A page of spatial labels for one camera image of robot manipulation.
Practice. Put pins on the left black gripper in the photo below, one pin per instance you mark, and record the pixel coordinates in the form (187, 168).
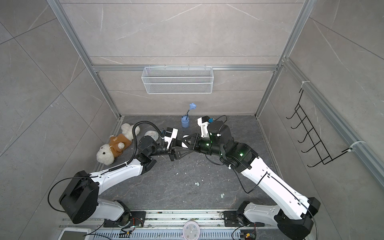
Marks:
(175, 151)

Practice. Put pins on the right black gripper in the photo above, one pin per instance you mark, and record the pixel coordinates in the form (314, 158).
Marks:
(196, 138)

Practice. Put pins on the white earbud charging case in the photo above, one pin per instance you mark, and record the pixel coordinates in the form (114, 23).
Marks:
(185, 140)

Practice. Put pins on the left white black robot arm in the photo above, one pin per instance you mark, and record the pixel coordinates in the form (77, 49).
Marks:
(80, 200)

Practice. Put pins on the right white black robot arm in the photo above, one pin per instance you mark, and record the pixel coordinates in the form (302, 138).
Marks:
(293, 213)

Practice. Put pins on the blue cup holder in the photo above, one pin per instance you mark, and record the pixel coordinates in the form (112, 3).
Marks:
(185, 121)

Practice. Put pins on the small round white clock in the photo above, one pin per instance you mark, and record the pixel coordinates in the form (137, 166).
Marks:
(151, 134)

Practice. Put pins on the white plush bear toy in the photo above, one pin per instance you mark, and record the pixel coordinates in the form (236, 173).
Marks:
(116, 145)

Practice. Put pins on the pink round clock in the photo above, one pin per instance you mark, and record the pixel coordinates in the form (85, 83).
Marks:
(191, 231)

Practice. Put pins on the white tablet device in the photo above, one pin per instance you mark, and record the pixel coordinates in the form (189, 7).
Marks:
(75, 234)

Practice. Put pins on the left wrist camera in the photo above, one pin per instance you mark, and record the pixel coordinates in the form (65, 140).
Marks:
(169, 135)

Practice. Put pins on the white wire mesh basket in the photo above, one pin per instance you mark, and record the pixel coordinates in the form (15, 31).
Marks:
(178, 80)

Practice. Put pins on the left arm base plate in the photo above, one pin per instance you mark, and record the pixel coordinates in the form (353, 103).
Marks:
(134, 218)

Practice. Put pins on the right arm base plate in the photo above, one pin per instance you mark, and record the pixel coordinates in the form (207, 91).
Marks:
(232, 219)

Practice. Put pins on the black wire hook rack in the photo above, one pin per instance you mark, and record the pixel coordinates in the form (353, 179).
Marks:
(312, 136)

